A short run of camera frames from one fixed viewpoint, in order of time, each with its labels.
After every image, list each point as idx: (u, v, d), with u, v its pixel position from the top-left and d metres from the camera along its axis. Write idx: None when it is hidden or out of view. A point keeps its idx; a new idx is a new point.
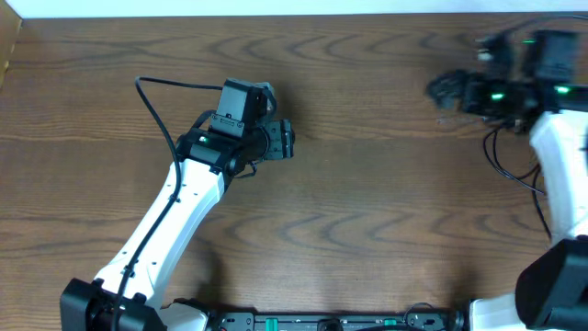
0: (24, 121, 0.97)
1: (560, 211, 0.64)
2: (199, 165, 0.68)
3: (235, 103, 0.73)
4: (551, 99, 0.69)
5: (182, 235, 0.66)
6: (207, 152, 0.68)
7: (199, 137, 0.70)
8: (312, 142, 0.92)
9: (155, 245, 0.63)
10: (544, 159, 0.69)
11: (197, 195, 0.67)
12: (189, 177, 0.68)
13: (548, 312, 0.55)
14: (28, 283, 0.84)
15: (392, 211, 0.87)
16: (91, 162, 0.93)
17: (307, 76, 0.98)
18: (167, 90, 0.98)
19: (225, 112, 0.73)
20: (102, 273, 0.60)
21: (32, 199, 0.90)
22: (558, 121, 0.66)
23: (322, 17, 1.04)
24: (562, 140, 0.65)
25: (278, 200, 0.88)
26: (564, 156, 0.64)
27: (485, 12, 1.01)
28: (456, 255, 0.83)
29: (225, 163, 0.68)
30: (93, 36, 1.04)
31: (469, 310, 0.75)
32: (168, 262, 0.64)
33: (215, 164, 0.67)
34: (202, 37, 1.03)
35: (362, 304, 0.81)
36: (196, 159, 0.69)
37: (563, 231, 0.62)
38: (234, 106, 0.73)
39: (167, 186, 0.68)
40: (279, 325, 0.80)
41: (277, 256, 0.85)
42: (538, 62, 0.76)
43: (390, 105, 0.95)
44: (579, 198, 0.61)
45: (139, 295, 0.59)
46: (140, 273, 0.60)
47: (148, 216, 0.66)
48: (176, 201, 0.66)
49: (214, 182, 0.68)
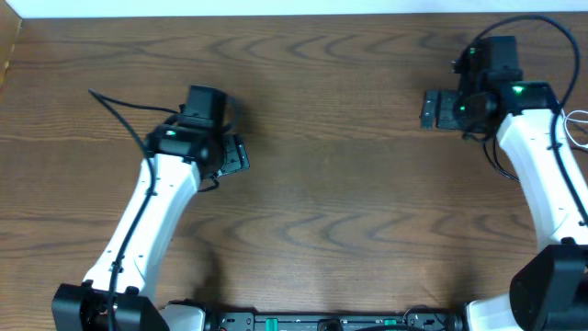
0: (23, 122, 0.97)
1: (539, 214, 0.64)
2: (172, 158, 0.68)
3: (201, 103, 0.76)
4: (512, 102, 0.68)
5: (164, 226, 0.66)
6: (176, 143, 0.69)
7: (167, 131, 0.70)
8: (312, 142, 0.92)
9: (140, 237, 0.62)
10: (516, 164, 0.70)
11: (174, 187, 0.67)
12: (163, 170, 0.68)
13: (545, 316, 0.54)
14: (28, 283, 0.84)
15: (392, 211, 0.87)
16: (90, 162, 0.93)
17: (307, 76, 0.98)
18: (167, 90, 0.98)
19: (191, 112, 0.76)
20: (90, 275, 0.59)
21: (32, 200, 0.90)
22: (520, 123, 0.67)
23: (322, 17, 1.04)
24: (529, 141, 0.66)
25: (278, 200, 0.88)
26: (533, 156, 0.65)
27: (485, 12, 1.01)
28: (456, 255, 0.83)
29: (197, 153, 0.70)
30: (93, 36, 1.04)
31: (467, 313, 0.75)
32: (155, 253, 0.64)
33: (187, 154, 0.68)
34: (202, 37, 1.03)
35: (361, 303, 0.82)
36: (167, 154, 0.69)
37: (546, 233, 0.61)
38: (200, 106, 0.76)
39: (141, 182, 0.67)
40: (279, 325, 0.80)
41: (277, 256, 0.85)
42: (488, 65, 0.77)
43: (390, 105, 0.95)
44: (553, 196, 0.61)
45: (130, 288, 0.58)
46: (128, 268, 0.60)
47: (126, 214, 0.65)
48: (153, 194, 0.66)
49: (188, 171, 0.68)
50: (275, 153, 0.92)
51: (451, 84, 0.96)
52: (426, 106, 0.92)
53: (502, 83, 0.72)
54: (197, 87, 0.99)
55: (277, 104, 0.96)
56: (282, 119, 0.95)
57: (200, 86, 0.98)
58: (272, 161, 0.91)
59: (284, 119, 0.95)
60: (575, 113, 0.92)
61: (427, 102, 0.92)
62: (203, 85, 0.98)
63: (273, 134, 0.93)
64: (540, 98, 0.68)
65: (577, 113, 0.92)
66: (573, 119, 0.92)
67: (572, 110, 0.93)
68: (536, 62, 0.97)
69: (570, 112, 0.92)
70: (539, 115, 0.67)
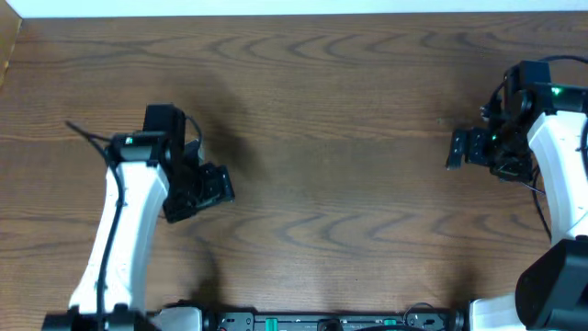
0: (22, 122, 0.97)
1: (557, 214, 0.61)
2: (135, 166, 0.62)
3: (160, 118, 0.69)
4: (548, 102, 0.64)
5: (144, 233, 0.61)
6: (138, 151, 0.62)
7: (125, 139, 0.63)
8: (312, 142, 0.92)
9: (119, 251, 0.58)
10: (540, 165, 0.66)
11: (143, 194, 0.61)
12: (130, 179, 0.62)
13: (548, 313, 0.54)
14: (28, 284, 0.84)
15: (392, 211, 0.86)
16: (90, 161, 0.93)
17: (306, 76, 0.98)
18: (167, 90, 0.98)
19: (150, 128, 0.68)
20: (74, 300, 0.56)
21: (31, 199, 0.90)
22: (553, 123, 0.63)
23: (322, 17, 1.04)
24: (559, 141, 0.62)
25: (278, 200, 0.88)
26: (561, 156, 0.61)
27: (486, 11, 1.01)
28: (457, 255, 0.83)
29: (162, 155, 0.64)
30: (92, 35, 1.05)
31: (469, 309, 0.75)
32: (139, 262, 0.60)
33: (152, 158, 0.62)
34: (201, 37, 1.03)
35: (361, 303, 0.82)
36: (131, 163, 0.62)
37: (562, 230, 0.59)
38: (159, 120, 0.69)
39: (109, 194, 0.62)
40: (279, 325, 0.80)
41: (277, 256, 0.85)
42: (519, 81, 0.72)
43: (390, 105, 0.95)
44: (578, 198, 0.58)
45: (119, 303, 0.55)
46: (113, 285, 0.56)
47: (99, 231, 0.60)
48: (125, 206, 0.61)
49: (156, 176, 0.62)
50: (275, 153, 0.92)
51: (451, 84, 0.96)
52: (455, 143, 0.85)
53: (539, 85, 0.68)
54: (197, 86, 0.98)
55: (277, 103, 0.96)
56: (282, 119, 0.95)
57: (200, 85, 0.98)
58: (272, 161, 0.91)
59: (284, 119, 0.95)
60: None
61: (457, 141, 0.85)
62: (202, 85, 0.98)
63: (273, 134, 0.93)
64: (578, 102, 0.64)
65: None
66: None
67: None
68: None
69: None
70: (572, 119, 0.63)
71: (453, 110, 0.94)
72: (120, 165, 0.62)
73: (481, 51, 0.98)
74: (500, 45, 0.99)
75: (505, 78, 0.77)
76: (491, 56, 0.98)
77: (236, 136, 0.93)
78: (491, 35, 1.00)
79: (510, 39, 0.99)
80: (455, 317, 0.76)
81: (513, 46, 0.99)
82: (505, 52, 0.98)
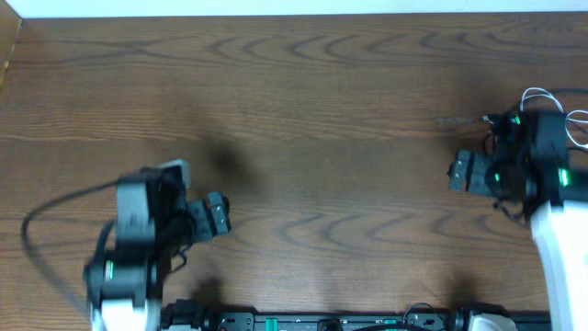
0: (22, 122, 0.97)
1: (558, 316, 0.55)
2: (116, 306, 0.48)
3: (137, 203, 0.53)
4: (553, 193, 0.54)
5: None
6: (119, 275, 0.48)
7: (105, 262, 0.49)
8: (312, 142, 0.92)
9: None
10: (539, 245, 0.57)
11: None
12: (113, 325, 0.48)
13: None
14: (28, 284, 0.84)
15: (392, 211, 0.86)
16: (90, 162, 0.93)
17: (307, 76, 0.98)
18: (167, 90, 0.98)
19: (128, 217, 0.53)
20: None
21: (31, 199, 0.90)
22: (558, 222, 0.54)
23: (322, 17, 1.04)
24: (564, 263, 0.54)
25: (278, 201, 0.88)
26: (567, 273, 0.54)
27: (485, 12, 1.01)
28: (457, 255, 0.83)
29: (147, 278, 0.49)
30: (92, 36, 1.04)
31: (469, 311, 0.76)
32: None
33: (138, 285, 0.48)
34: (202, 37, 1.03)
35: (361, 303, 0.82)
36: (110, 299, 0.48)
37: None
38: (138, 206, 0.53)
39: None
40: (279, 325, 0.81)
41: (277, 256, 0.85)
42: (532, 141, 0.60)
43: (390, 105, 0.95)
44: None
45: None
46: None
47: None
48: None
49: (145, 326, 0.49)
50: (275, 153, 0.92)
51: (452, 84, 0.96)
52: (456, 166, 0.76)
53: (549, 165, 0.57)
54: (197, 86, 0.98)
55: (277, 103, 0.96)
56: (282, 119, 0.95)
57: (200, 85, 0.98)
58: (272, 162, 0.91)
59: (284, 119, 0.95)
60: (575, 112, 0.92)
61: (458, 163, 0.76)
62: (202, 85, 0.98)
63: (273, 134, 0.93)
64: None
65: (577, 113, 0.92)
66: (574, 119, 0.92)
67: (572, 110, 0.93)
68: (536, 62, 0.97)
69: (569, 112, 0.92)
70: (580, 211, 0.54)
71: (453, 110, 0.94)
72: (96, 304, 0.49)
73: (481, 51, 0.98)
74: (500, 45, 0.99)
75: (525, 119, 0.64)
76: (491, 57, 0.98)
77: (236, 136, 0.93)
78: (491, 36, 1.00)
79: (510, 39, 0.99)
80: (455, 318, 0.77)
81: (513, 47, 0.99)
82: (505, 52, 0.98)
